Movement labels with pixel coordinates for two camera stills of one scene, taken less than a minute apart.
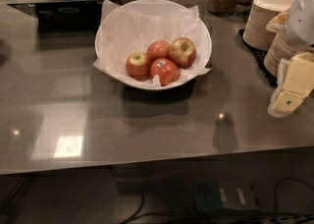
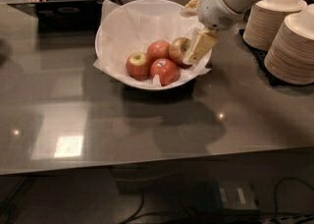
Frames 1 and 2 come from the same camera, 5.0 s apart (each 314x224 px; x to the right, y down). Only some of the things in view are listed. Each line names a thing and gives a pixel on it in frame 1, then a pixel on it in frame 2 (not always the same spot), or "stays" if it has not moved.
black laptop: [67, 16] stays
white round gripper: [302, 22] → [213, 8]
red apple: [183, 52] stays
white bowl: [154, 44] stays
